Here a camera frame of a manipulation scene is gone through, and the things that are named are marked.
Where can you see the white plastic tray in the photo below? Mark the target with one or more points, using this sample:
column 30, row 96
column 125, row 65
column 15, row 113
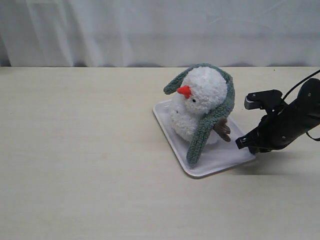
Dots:
column 215, row 158

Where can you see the white plush snowman toy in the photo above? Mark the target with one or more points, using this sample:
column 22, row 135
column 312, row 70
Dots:
column 202, row 89

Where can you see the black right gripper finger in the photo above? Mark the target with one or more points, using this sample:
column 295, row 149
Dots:
column 256, row 150
column 249, row 140

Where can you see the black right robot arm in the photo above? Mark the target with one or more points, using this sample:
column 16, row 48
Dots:
column 308, row 93

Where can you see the green fleece scarf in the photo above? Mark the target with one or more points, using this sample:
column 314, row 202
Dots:
column 214, row 125

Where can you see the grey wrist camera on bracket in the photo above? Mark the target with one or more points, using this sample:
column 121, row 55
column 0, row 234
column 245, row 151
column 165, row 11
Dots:
column 266, row 100

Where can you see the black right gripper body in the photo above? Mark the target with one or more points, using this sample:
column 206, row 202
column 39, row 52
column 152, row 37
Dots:
column 293, row 121

